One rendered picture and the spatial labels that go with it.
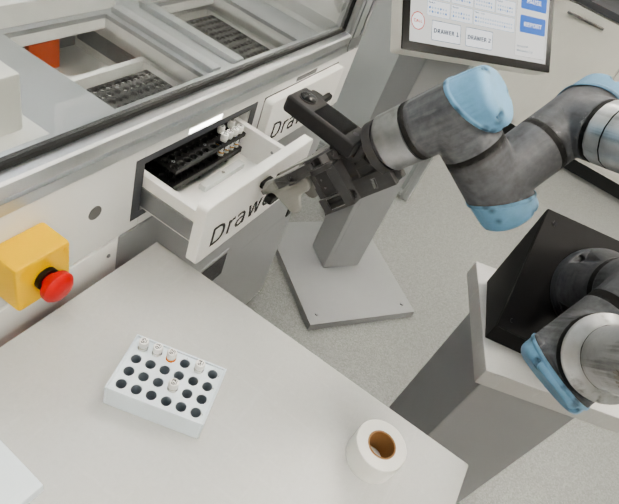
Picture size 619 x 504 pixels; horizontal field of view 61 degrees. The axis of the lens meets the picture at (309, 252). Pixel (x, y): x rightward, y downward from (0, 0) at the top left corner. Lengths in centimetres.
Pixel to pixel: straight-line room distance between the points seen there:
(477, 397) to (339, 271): 105
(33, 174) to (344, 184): 37
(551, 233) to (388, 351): 103
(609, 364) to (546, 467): 136
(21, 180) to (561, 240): 83
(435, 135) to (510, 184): 11
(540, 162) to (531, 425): 63
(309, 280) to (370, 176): 126
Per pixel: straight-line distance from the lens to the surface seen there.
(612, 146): 66
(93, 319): 78
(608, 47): 357
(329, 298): 191
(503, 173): 65
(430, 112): 62
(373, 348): 189
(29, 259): 64
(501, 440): 121
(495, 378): 97
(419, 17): 139
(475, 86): 61
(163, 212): 79
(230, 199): 74
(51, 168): 64
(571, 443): 216
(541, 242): 100
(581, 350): 74
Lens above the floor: 139
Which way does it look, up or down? 42 degrees down
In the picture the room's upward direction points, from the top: 25 degrees clockwise
